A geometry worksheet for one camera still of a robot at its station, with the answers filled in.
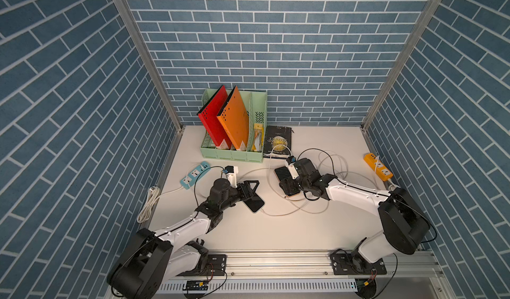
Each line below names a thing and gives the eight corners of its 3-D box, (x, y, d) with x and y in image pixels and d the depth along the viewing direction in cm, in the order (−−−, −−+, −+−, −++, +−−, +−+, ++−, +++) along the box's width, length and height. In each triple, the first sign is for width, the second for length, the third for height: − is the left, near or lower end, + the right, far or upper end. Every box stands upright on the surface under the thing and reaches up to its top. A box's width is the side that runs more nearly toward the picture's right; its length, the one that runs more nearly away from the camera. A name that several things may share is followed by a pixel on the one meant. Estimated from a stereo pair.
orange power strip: (382, 183, 99) (386, 179, 95) (358, 160, 108) (361, 155, 105) (391, 178, 101) (396, 173, 97) (367, 155, 110) (371, 150, 107)
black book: (261, 157, 107) (261, 154, 105) (265, 128, 122) (265, 124, 119) (291, 160, 106) (292, 156, 104) (292, 130, 121) (292, 127, 119)
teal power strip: (180, 184, 96) (178, 181, 94) (205, 163, 105) (203, 159, 102) (187, 190, 95) (184, 186, 92) (211, 168, 103) (210, 164, 100)
